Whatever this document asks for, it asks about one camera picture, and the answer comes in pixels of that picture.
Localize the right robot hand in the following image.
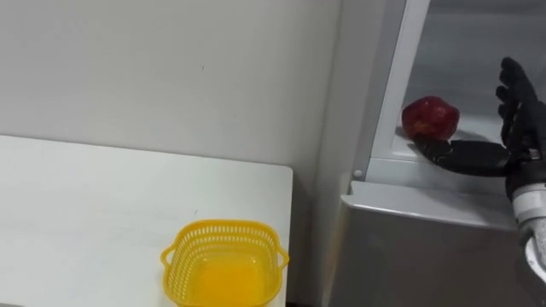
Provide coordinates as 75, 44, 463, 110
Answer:
412, 56, 546, 200

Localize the red apple soft toy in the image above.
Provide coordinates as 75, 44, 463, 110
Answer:
401, 96, 461, 142

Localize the grey fridge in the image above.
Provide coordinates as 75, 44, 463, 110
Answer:
320, 0, 546, 307

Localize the yellow plastic basket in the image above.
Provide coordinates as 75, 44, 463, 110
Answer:
160, 218, 290, 307

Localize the white table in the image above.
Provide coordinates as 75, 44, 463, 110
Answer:
0, 134, 294, 307

